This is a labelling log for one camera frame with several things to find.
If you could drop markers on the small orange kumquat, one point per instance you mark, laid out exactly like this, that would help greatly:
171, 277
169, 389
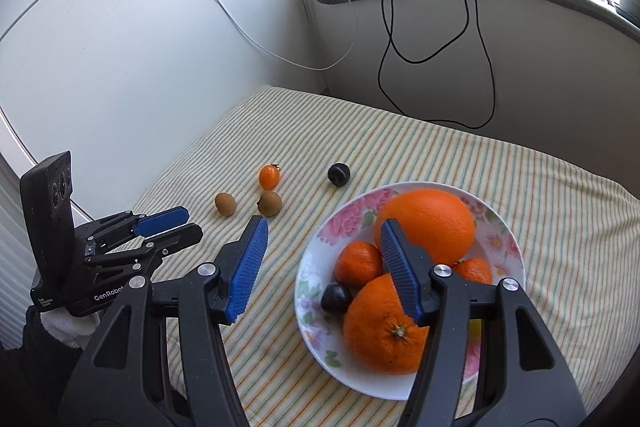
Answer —
270, 177

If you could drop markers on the large round orange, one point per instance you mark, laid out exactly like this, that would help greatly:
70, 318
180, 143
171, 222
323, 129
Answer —
375, 332

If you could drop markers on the brown kiwi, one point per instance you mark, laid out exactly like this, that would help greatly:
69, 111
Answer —
270, 203
225, 205

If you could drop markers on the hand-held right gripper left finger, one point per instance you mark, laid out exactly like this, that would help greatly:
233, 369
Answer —
247, 272

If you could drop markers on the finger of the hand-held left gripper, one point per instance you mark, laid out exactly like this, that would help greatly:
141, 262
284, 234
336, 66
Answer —
160, 222
150, 252

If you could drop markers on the small tangerine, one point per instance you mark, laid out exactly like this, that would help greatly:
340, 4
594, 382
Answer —
357, 263
475, 271

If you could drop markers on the white floral bowl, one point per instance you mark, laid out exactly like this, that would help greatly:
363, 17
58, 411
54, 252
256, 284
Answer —
310, 277

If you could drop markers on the person's left forearm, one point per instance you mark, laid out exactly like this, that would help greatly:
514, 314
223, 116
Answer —
60, 332

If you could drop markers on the large oval orange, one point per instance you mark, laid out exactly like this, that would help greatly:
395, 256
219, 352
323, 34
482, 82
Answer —
430, 222

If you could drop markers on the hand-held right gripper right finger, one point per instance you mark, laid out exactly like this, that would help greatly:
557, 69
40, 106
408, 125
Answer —
400, 272

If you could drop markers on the striped tablecloth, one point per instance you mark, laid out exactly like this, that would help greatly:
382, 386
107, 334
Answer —
450, 142

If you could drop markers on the dark plum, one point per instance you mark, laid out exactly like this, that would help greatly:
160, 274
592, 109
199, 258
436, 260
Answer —
339, 175
334, 299

